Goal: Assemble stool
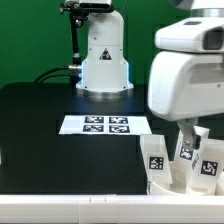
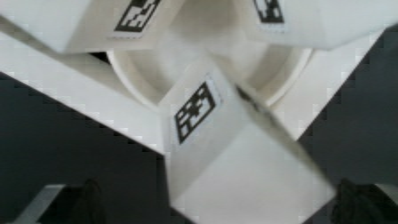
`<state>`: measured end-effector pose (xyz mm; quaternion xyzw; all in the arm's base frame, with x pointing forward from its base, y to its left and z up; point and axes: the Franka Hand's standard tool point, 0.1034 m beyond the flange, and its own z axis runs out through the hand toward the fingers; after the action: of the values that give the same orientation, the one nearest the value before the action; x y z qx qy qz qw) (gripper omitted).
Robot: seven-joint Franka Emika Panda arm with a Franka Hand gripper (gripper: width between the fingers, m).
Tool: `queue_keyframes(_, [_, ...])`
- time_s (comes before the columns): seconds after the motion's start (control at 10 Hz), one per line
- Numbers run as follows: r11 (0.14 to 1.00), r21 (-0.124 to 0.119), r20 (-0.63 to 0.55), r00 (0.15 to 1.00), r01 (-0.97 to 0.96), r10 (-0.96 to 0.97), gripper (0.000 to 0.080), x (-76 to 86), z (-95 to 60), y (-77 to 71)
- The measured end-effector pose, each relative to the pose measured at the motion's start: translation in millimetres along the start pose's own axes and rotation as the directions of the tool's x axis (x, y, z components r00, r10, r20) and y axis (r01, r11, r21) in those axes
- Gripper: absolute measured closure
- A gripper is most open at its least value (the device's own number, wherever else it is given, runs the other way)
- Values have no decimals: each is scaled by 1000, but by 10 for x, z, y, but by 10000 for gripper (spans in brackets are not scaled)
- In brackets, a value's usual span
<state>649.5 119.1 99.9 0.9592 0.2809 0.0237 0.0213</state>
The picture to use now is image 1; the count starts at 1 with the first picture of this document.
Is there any white round stool seat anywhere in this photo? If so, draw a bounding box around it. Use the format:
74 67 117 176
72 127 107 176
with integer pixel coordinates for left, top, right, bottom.
147 162 224 196

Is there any paper sheet with markers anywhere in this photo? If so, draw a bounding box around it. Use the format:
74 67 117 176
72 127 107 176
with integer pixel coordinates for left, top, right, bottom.
59 115 151 135

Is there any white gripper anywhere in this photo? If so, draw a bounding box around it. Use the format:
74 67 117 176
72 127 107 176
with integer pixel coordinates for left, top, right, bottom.
148 52 224 150

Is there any black cable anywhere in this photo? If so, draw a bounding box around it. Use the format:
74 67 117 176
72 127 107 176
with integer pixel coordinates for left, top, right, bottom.
34 66 83 85

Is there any white L-shaped fence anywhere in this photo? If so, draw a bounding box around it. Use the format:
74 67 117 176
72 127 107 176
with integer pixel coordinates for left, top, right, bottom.
0 149 224 224

